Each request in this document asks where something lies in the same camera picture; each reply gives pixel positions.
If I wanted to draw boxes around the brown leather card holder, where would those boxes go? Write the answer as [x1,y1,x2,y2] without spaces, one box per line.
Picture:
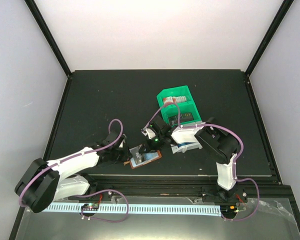
[123,145,162,169]

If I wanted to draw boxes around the white bin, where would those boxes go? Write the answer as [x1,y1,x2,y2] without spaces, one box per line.
[170,121,203,154]

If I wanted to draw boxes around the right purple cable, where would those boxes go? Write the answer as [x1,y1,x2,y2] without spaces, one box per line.
[144,101,261,196]

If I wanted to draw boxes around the white slotted cable duct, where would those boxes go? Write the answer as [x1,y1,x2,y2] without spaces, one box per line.
[44,202,221,217]

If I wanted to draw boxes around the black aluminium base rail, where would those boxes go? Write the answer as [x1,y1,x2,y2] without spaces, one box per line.
[77,173,295,203]

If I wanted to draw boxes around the black cards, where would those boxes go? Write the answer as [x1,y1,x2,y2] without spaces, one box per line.
[168,112,194,126]

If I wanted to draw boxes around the green upper bin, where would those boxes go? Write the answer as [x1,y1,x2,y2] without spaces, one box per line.
[156,85,197,111]

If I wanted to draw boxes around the right circuit board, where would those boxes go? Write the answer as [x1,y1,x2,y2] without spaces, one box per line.
[223,205,247,214]

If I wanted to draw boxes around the circuit board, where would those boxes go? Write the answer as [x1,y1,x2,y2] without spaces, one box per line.
[81,203,100,211]
[223,205,247,214]

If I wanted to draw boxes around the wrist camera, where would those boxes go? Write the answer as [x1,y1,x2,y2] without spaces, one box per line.
[118,134,127,148]
[141,128,156,139]

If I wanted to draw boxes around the blue cards stack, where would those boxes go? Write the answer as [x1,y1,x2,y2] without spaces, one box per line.
[176,142,194,148]

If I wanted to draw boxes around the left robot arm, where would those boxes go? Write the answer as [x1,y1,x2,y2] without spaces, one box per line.
[14,131,129,213]

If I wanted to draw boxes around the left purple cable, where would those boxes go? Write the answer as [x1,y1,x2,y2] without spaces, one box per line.
[18,118,124,207]

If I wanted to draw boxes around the right black frame post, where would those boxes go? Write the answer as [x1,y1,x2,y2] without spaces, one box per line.
[245,0,294,77]

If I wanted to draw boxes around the left circuit board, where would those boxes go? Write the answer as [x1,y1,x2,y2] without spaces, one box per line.
[81,203,100,211]

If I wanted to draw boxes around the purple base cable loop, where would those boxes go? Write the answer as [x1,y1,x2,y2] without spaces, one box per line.
[80,189,130,223]

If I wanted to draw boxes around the red white cards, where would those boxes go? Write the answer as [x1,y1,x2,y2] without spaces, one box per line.
[162,96,187,104]

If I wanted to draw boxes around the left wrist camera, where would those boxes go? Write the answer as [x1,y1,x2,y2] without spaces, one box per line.
[118,134,127,148]

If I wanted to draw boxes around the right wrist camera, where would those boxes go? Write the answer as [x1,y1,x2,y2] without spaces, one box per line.
[141,128,156,139]

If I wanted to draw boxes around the black frame post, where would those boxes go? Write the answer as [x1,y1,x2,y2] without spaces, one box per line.
[245,0,294,77]
[24,0,72,78]

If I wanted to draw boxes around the green bin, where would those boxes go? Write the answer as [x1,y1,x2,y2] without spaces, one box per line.
[156,85,197,111]
[161,102,202,126]

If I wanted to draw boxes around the left black frame post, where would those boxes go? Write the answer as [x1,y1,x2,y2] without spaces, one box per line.
[24,0,72,78]

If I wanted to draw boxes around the green middle bin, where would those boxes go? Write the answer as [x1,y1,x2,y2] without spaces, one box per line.
[161,102,202,126]

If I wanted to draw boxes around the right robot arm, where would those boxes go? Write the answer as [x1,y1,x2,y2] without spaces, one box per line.
[137,118,244,203]

